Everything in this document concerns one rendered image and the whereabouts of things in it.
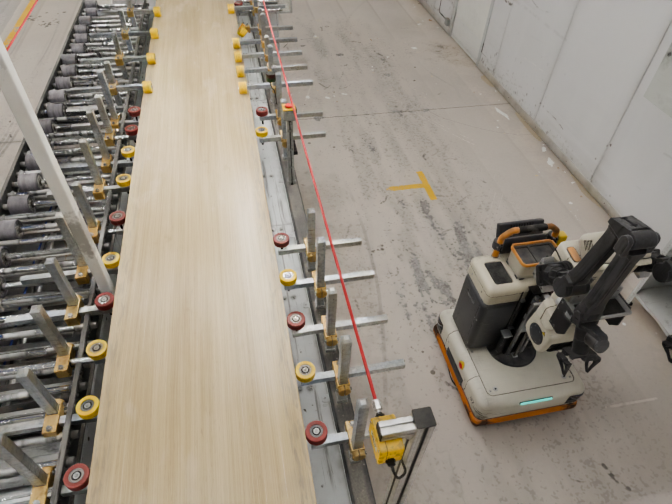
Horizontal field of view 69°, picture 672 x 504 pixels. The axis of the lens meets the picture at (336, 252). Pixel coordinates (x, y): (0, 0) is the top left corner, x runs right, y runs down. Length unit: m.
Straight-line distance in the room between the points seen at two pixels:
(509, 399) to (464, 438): 0.35
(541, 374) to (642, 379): 0.82
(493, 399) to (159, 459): 1.67
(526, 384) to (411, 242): 1.44
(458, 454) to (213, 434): 1.47
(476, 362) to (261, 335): 1.29
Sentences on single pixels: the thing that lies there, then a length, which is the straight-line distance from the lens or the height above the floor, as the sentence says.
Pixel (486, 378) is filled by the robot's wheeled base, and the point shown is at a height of 0.28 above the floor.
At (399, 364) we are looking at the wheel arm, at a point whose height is 0.84.
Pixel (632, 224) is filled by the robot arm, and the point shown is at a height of 1.61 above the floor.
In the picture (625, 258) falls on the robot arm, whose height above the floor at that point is 1.54.
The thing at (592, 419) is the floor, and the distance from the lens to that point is 3.26.
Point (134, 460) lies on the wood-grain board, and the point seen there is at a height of 0.90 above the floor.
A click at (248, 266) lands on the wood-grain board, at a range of 2.31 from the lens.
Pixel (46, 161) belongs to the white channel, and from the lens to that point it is 2.01.
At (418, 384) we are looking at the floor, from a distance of 3.02.
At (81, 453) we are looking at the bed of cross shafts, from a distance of 2.22.
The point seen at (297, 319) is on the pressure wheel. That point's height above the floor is 0.91.
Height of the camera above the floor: 2.59
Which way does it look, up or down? 46 degrees down
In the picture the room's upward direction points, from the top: 3 degrees clockwise
